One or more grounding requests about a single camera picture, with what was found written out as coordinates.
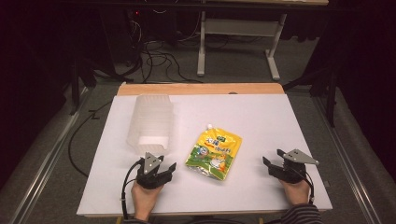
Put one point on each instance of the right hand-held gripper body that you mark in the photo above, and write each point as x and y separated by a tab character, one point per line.
291	172

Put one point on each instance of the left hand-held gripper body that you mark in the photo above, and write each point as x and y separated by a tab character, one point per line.
152	179

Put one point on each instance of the translucent white plastic basket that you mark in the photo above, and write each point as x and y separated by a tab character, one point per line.
151	123

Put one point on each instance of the yellow spouted pouch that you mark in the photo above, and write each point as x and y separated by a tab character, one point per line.
214	154

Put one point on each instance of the person's right hand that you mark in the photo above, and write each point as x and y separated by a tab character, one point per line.
295	193

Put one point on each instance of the person's left hand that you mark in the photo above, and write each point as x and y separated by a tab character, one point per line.
144	200

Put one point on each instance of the white table mat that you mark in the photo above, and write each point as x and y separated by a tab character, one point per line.
264	130

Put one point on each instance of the black metal stand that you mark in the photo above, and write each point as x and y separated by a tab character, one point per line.
76	84
331	93

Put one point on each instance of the wooden table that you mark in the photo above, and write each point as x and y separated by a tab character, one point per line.
199	88

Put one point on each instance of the metal floor rail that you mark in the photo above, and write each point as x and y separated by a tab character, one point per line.
46	158
342	155

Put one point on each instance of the white metal desk frame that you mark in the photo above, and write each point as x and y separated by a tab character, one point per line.
239	27

